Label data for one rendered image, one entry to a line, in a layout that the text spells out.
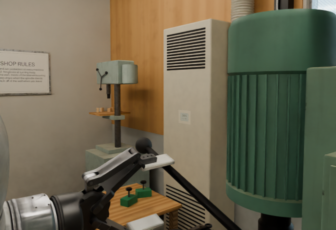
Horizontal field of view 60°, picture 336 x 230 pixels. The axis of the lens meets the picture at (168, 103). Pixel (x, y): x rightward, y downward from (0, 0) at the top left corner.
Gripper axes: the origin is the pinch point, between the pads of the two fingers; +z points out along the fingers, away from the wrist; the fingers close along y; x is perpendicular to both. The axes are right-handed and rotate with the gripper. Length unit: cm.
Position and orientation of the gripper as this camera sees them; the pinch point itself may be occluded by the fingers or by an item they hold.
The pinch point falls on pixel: (160, 191)
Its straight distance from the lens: 59.4
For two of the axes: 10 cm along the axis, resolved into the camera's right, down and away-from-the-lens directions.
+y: 1.5, -9.5, -2.9
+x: -5.7, -3.2, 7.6
